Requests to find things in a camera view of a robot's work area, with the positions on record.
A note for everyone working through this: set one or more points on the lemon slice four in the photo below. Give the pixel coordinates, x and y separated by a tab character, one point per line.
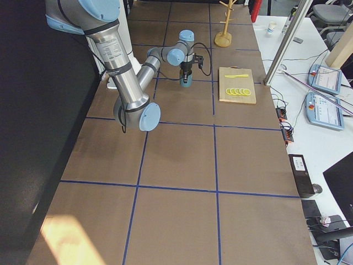
241	90

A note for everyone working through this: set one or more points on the blue teach pendant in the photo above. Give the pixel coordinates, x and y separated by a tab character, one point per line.
325	79
321	112

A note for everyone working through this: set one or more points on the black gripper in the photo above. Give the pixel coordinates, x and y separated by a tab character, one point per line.
185	67

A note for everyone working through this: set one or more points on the wooden cutting board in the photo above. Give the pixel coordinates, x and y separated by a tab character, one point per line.
245	83

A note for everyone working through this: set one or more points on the wooden cup storage rack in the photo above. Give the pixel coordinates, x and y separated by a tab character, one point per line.
224	38

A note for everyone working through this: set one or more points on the lemon slice two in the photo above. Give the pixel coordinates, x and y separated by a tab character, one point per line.
233	91

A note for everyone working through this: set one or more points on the black box with label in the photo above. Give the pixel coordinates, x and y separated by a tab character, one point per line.
301	176

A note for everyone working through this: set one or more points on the lower blue teach pendant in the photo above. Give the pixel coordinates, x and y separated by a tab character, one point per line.
321	112

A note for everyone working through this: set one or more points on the aluminium frame post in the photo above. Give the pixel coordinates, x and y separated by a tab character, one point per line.
295	23

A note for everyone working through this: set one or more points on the lemon slice three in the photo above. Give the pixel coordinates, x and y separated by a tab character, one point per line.
237	91

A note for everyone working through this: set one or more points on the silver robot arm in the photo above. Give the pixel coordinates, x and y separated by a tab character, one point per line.
99	21

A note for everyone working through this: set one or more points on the white paper cup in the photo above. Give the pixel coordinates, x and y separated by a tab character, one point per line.
271	27

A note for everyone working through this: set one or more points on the upper blue teach pendant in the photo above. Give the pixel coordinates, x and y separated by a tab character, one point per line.
325	79

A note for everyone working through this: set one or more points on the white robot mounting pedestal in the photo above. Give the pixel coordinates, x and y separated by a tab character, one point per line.
124	41

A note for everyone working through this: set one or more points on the blue mug yellow inside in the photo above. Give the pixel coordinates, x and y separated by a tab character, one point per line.
185	78

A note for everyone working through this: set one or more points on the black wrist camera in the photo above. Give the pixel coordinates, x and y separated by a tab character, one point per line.
199	60

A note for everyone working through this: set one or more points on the yellow plastic knife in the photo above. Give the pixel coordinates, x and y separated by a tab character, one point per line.
236	76

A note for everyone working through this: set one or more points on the black monitor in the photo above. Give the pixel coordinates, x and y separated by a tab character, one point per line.
339	180

